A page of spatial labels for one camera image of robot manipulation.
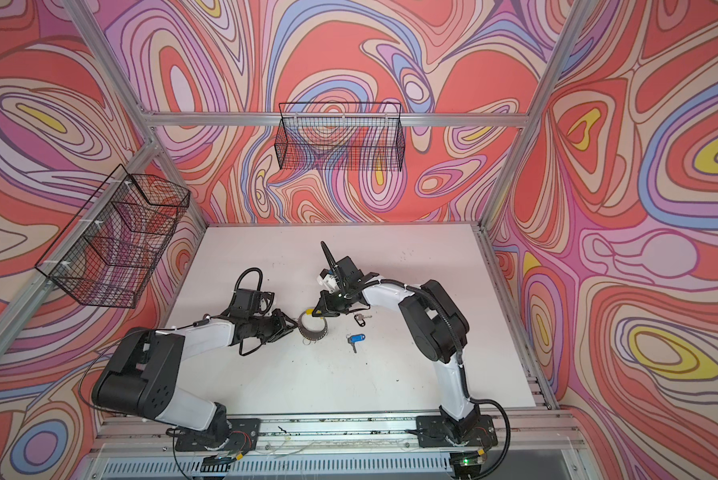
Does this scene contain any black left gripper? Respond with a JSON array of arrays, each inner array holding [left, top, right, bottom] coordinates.
[[248, 308, 301, 344]]

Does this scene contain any large keyring with yellow sleeve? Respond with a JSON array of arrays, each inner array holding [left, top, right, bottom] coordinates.
[[297, 309, 329, 345]]

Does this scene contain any key with blue tag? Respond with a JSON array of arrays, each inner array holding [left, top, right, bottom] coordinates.
[[347, 333, 366, 354]]

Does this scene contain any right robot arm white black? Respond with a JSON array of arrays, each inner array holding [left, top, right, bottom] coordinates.
[[312, 242, 511, 467]]

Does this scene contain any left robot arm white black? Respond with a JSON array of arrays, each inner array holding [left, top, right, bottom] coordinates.
[[91, 309, 298, 451]]

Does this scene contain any key with black tag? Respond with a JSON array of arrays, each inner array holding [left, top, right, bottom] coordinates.
[[354, 313, 370, 328]]

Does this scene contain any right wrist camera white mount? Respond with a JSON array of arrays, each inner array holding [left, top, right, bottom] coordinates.
[[317, 269, 339, 291]]

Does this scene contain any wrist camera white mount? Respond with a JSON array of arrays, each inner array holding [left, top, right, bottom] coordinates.
[[317, 269, 339, 291], [225, 267, 275, 320]]

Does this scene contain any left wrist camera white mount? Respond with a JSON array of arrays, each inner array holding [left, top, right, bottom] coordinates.
[[225, 267, 275, 320]]

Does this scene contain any black wire basket back wall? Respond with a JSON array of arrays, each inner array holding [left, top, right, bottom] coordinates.
[[274, 101, 406, 172]]

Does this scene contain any black wire basket wall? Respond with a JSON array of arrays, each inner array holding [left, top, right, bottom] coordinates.
[[274, 101, 406, 172], [35, 165, 191, 309]]

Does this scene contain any black wire basket left wall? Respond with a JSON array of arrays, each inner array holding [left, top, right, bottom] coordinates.
[[35, 165, 191, 309]]

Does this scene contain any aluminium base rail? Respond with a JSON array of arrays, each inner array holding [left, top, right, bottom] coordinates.
[[80, 409, 601, 479]]

